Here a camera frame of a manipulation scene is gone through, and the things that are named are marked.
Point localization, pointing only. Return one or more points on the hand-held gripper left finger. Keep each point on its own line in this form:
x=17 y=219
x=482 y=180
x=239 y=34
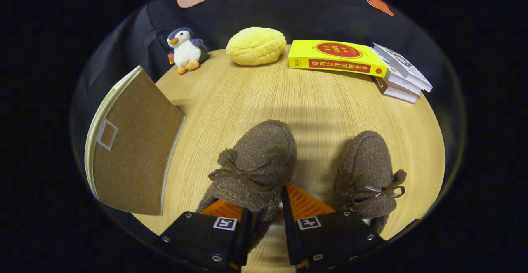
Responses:
x=198 y=236

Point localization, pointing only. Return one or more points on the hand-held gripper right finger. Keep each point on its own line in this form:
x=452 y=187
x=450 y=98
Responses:
x=330 y=238

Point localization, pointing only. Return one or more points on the brown fuzzy shoe with bow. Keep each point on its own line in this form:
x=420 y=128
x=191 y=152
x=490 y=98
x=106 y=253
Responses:
x=258 y=149
x=367 y=161

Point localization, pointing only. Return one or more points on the yellow book with red label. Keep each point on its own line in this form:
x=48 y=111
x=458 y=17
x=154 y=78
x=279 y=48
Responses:
x=334 y=58

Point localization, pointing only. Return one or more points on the penguin plush toy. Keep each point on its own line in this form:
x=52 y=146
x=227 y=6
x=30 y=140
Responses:
x=186 y=52

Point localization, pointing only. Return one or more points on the yellow bread-shaped plush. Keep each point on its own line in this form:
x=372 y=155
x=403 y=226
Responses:
x=255 y=45

